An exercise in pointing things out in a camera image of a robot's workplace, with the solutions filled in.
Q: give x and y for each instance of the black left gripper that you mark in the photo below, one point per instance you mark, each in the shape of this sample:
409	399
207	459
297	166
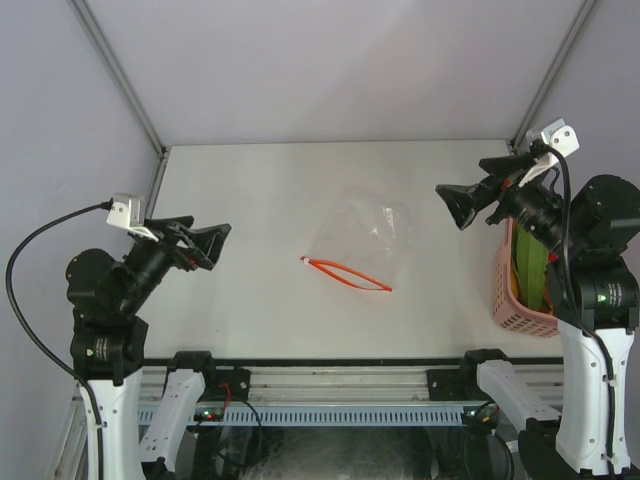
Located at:
204	246

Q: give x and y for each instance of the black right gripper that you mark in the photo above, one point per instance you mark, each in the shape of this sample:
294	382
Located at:
465	200

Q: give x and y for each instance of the green fake leafy vegetable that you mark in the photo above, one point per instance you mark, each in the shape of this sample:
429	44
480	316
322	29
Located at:
529	259

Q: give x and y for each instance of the clear zip top bag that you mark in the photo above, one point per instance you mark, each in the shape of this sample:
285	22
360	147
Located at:
362	241

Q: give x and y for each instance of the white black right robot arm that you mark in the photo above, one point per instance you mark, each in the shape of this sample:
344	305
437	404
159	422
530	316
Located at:
595	299

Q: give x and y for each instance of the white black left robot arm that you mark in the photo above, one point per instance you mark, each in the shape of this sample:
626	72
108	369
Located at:
108	341

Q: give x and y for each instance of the aluminium corner frame post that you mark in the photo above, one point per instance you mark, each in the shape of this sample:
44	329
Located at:
569	43

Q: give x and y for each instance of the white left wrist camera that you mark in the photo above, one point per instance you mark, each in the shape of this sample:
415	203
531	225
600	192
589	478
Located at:
126	214

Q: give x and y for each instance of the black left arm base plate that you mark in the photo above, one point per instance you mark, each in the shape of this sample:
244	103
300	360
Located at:
232	382

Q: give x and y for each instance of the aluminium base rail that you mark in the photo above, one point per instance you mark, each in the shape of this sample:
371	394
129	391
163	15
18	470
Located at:
353	385

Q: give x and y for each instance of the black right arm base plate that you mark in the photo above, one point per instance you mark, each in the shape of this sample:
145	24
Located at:
452	385

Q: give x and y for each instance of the left aluminium corner post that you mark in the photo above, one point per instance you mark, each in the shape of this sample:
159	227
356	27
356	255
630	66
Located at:
107	55

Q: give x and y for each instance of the perforated grey cable duct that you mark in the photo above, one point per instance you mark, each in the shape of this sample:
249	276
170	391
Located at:
243	413

